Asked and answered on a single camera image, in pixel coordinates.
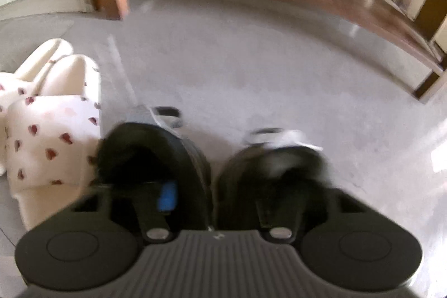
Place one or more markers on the white slipper with red hearts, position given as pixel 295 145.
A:
pixel 38 57
pixel 52 130

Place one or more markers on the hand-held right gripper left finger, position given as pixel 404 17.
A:
pixel 167 197

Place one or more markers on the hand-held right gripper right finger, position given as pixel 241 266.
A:
pixel 276 214

